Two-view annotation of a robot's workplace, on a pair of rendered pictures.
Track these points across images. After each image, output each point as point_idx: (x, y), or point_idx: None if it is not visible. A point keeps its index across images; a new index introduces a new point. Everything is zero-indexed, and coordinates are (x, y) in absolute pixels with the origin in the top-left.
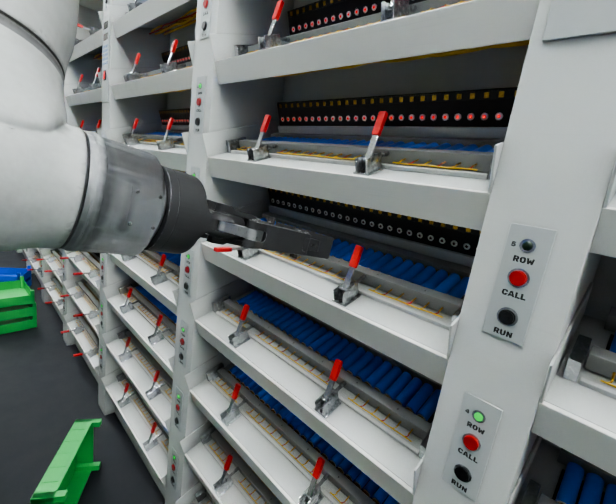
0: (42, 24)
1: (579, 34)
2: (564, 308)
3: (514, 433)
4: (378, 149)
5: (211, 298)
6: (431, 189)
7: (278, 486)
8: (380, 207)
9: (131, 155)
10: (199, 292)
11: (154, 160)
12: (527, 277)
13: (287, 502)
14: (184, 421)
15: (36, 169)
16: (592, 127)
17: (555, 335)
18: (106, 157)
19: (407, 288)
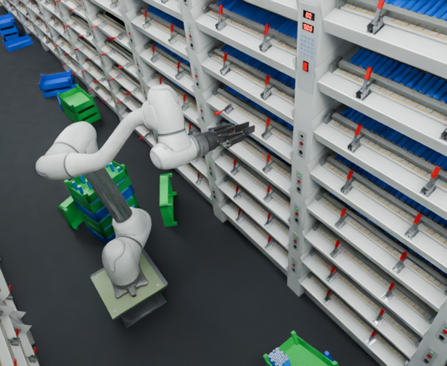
0: (183, 125)
1: (302, 89)
2: (310, 152)
3: (306, 179)
4: (271, 82)
5: (215, 122)
6: (281, 112)
7: (256, 195)
8: (271, 111)
9: (201, 139)
10: (210, 121)
11: (204, 137)
12: (302, 144)
13: (260, 200)
14: (215, 173)
15: (191, 153)
16: (308, 112)
17: (309, 157)
18: (198, 144)
19: (286, 133)
